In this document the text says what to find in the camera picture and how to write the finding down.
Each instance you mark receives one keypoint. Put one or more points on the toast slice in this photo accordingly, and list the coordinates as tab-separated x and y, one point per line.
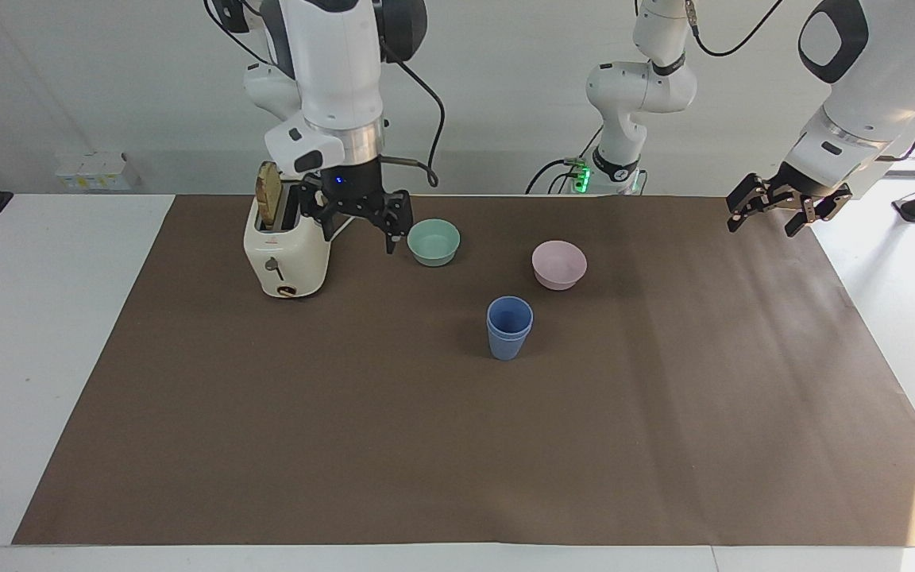
268	195

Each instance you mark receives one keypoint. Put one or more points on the blue cup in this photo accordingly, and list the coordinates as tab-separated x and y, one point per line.
509	312
507	348

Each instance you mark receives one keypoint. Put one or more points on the cream toaster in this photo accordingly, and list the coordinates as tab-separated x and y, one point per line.
291	258

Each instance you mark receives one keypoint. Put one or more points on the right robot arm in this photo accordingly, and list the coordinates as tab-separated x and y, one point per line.
334	71

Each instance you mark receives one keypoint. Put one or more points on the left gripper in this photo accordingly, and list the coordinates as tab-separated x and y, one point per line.
807	187

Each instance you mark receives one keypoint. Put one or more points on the green bowl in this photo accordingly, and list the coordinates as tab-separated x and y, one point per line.
434	242

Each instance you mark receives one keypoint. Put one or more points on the pink bowl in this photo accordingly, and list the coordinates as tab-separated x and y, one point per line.
559	266

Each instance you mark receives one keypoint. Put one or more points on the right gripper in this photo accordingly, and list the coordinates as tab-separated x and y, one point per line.
350	187

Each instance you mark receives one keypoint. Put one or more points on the white wall box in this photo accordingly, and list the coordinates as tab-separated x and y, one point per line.
96	171

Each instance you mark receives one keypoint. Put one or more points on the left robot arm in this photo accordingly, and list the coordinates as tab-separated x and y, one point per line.
862	71

